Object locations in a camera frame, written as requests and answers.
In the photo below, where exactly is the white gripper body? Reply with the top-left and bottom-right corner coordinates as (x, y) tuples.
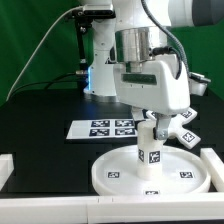
(113, 57), (190, 115)

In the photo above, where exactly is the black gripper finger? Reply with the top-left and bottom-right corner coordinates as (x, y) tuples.
(154, 113), (171, 140)
(131, 107), (144, 122)

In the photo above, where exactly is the white cross-shaped table base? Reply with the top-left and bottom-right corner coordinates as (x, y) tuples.
(146, 108), (201, 149)

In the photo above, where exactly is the white round table top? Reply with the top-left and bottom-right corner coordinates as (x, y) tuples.
(91, 145), (211, 196)

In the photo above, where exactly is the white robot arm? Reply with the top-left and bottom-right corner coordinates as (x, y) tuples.
(81, 0), (224, 140)

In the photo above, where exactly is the white fiducial marker sheet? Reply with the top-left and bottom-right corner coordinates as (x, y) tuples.
(66, 119), (137, 140)

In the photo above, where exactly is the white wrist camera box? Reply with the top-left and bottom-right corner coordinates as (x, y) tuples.
(188, 73), (211, 96)

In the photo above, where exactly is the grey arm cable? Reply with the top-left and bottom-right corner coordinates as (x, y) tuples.
(140, 0), (192, 81)

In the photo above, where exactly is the white right border rail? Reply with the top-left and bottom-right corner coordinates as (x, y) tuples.
(200, 148), (224, 193)

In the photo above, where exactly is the white border rail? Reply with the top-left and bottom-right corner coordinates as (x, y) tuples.
(200, 148), (224, 193)
(0, 154), (14, 191)
(0, 193), (224, 224)

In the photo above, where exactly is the white front border rail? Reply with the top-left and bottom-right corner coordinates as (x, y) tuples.
(0, 193), (224, 224)

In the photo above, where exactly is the white camera cable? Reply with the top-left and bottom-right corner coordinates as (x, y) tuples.
(5, 5), (84, 101)

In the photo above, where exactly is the white left border rail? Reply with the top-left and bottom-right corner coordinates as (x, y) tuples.
(0, 154), (14, 191)

